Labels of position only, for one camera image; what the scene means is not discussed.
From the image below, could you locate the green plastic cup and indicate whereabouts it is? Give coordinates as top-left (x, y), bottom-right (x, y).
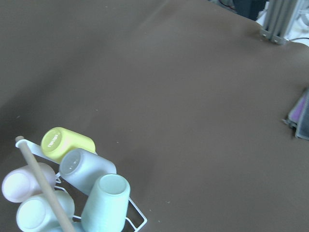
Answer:
top-left (81, 174), bottom-right (130, 232)

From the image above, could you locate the pink plastic cup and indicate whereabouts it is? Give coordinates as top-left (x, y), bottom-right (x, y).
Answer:
top-left (1, 165), bottom-right (42, 203)

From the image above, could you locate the grey plastic cup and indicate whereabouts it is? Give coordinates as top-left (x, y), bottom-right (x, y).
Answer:
top-left (59, 148), bottom-right (117, 195)

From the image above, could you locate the yellow plastic cup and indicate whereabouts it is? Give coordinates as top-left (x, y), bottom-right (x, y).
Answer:
top-left (41, 127), bottom-right (96, 163)

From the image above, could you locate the cream plastic cup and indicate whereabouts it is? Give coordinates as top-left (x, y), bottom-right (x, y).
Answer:
top-left (16, 190), bottom-right (75, 232)

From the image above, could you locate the grey folded cloth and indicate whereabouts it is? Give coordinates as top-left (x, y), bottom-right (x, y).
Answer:
top-left (283, 87), bottom-right (309, 140)

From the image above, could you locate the white wire cup holder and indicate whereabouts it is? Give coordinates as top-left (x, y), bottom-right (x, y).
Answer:
top-left (15, 136), bottom-right (148, 232)

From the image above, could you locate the aluminium frame post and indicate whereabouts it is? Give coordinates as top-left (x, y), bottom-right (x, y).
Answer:
top-left (260, 0), bottom-right (305, 45)

